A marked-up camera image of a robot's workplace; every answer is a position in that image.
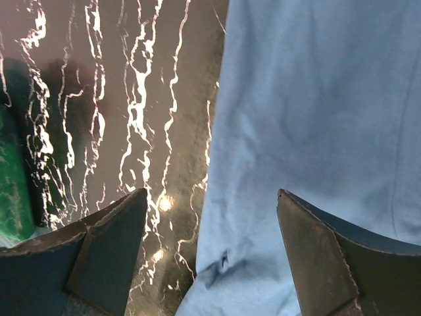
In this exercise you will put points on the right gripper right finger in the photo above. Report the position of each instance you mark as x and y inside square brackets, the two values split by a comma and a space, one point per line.
[339, 268]

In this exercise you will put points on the blue t shirt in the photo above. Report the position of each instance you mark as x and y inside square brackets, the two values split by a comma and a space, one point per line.
[320, 98]

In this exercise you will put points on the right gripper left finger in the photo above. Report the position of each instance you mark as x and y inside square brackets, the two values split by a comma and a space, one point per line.
[83, 268]

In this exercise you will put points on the black marble pattern mat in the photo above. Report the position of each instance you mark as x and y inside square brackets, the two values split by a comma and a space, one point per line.
[112, 96]

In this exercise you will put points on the green t shirt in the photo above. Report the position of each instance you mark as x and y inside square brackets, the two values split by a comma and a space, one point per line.
[18, 208]

